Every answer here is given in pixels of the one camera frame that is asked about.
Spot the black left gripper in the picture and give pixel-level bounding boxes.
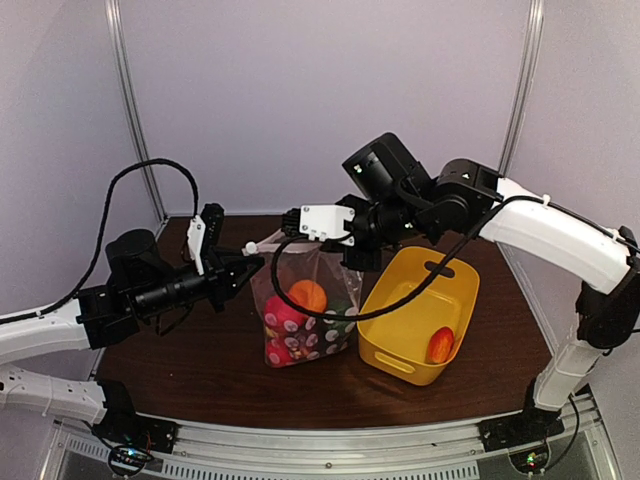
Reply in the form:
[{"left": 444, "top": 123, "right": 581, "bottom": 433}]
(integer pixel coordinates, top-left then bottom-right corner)
[{"left": 133, "top": 246, "right": 264, "bottom": 319}]

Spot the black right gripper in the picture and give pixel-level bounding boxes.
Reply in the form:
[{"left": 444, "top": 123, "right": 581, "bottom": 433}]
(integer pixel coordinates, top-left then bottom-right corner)
[{"left": 321, "top": 192, "right": 428, "bottom": 271}]

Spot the red toy strawberry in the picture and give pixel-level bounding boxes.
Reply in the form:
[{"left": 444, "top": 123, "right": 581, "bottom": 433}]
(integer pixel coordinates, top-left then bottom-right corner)
[{"left": 263, "top": 296, "right": 308, "bottom": 334}]

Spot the orange toy fruit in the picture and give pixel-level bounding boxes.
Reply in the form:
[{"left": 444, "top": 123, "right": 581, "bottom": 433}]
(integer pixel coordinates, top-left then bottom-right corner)
[{"left": 288, "top": 280, "right": 328, "bottom": 312}]

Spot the clear zip top bag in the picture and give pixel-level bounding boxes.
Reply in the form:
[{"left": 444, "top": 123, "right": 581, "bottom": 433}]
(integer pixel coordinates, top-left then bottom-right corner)
[{"left": 242, "top": 231, "right": 363, "bottom": 368}]

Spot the green toy lime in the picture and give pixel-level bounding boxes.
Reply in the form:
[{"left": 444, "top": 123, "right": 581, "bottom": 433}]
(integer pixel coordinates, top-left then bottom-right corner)
[{"left": 323, "top": 300, "right": 359, "bottom": 333}]

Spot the yellow plastic basket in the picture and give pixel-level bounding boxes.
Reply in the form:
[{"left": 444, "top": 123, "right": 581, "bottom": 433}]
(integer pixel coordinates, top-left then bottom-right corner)
[{"left": 357, "top": 246, "right": 480, "bottom": 386}]

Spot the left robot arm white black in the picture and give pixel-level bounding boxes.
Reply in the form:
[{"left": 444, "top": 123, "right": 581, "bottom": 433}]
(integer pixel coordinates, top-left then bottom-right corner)
[{"left": 1, "top": 229, "right": 264, "bottom": 444}]

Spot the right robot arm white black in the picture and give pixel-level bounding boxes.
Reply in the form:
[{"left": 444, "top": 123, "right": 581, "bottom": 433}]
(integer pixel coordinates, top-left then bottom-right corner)
[{"left": 342, "top": 132, "right": 639, "bottom": 442}]

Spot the orange red toy mango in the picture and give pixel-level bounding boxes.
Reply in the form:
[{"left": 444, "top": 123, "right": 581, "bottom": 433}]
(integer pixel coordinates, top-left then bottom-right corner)
[{"left": 427, "top": 327, "right": 455, "bottom": 364}]

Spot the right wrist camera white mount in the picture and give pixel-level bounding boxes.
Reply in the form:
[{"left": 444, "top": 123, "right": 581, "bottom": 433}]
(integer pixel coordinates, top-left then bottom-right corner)
[{"left": 281, "top": 205, "right": 356, "bottom": 246}]

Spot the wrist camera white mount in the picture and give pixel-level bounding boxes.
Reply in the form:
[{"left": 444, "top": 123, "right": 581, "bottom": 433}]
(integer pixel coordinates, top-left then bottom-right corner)
[
  {"left": 187, "top": 203, "right": 224, "bottom": 276},
  {"left": 281, "top": 205, "right": 356, "bottom": 246}
]

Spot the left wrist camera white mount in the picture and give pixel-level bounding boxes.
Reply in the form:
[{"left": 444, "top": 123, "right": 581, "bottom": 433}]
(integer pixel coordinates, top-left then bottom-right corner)
[{"left": 187, "top": 203, "right": 224, "bottom": 276}]

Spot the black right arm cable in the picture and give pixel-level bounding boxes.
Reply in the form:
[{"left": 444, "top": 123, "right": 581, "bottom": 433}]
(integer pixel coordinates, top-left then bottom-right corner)
[{"left": 269, "top": 197, "right": 640, "bottom": 321}]

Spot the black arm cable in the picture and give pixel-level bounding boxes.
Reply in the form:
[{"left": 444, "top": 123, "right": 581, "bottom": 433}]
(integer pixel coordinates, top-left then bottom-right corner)
[
  {"left": 9, "top": 158, "right": 201, "bottom": 321},
  {"left": 269, "top": 197, "right": 640, "bottom": 321}
]

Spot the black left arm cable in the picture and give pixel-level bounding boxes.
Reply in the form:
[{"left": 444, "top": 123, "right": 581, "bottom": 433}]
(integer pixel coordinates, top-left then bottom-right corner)
[{"left": 9, "top": 158, "right": 201, "bottom": 321}]

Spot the front aluminium rail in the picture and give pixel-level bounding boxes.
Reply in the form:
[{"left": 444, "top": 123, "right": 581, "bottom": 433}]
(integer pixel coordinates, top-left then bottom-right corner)
[{"left": 49, "top": 389, "right": 616, "bottom": 480}]

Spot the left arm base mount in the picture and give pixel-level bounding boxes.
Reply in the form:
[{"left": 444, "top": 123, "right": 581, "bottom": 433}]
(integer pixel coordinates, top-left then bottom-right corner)
[{"left": 85, "top": 412, "right": 178, "bottom": 478}]

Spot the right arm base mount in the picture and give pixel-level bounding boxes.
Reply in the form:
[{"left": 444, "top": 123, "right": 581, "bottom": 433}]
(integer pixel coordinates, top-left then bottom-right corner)
[{"left": 477, "top": 412, "right": 565, "bottom": 476}]

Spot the right aluminium frame post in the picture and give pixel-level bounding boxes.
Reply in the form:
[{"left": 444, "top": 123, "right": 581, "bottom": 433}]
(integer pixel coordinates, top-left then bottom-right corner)
[{"left": 498, "top": 0, "right": 545, "bottom": 175}]

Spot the aluminium frame post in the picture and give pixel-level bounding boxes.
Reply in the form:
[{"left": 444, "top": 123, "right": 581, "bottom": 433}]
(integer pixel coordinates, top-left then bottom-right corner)
[
  {"left": 498, "top": 0, "right": 545, "bottom": 175},
  {"left": 104, "top": 0, "right": 168, "bottom": 223}
]

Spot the left aluminium frame post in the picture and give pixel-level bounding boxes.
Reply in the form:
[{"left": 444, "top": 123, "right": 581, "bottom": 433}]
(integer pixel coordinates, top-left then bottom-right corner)
[{"left": 104, "top": 0, "right": 168, "bottom": 223}]

